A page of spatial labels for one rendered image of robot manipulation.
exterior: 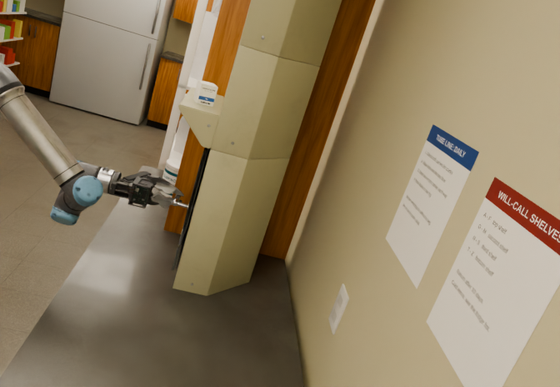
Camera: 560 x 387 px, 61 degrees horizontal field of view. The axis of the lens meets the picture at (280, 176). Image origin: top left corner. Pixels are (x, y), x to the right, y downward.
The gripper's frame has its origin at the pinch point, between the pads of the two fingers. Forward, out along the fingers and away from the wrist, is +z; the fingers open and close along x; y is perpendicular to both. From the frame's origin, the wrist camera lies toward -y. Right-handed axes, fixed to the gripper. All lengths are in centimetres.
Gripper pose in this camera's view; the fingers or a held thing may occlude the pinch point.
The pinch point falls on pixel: (178, 196)
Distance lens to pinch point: 153.7
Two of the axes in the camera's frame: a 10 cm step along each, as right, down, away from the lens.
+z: 9.5, 2.6, 1.6
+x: 3.0, -9.1, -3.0
